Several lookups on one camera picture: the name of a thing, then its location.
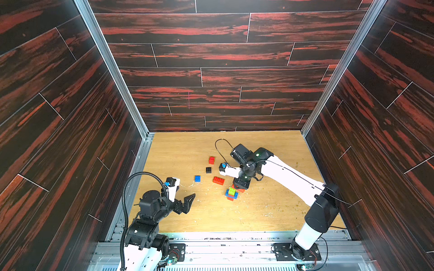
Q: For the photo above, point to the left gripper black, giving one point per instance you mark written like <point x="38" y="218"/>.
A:
<point x="185" y="206"/>

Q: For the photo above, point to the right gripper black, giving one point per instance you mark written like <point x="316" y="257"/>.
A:
<point x="242" y="182"/>

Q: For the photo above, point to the red long lego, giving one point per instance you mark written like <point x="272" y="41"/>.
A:
<point x="238" y="190"/>
<point x="218" y="180"/>

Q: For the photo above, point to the blue long lego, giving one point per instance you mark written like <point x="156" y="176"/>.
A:
<point x="232" y="196"/>

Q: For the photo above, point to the green square lego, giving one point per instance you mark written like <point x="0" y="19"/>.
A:
<point x="231" y="191"/>

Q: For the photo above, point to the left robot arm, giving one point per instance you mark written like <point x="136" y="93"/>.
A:
<point x="143" y="248"/>

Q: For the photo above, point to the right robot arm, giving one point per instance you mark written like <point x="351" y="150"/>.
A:
<point x="321" y="198"/>

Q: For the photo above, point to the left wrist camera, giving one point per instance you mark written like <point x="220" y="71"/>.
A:
<point x="172" y="184"/>

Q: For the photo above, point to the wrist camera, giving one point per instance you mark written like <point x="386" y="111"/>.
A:
<point x="172" y="184"/>
<point x="226" y="170"/>

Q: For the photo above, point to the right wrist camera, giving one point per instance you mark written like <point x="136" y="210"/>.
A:
<point x="226" y="170"/>

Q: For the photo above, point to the aluminium front rail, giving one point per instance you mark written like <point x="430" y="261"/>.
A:
<point x="259" y="251"/>

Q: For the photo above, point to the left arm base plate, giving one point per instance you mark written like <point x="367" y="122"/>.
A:
<point x="173" y="252"/>

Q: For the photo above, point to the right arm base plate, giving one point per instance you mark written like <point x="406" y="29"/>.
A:
<point x="291" y="252"/>

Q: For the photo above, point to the left aluminium corner post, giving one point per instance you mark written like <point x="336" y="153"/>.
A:
<point x="97" y="35"/>

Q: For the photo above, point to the aluminium corner post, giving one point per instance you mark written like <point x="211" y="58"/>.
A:
<point x="366" y="24"/>
<point x="97" y="35"/>

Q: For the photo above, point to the right aluminium corner post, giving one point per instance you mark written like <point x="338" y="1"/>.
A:
<point x="366" y="24"/>

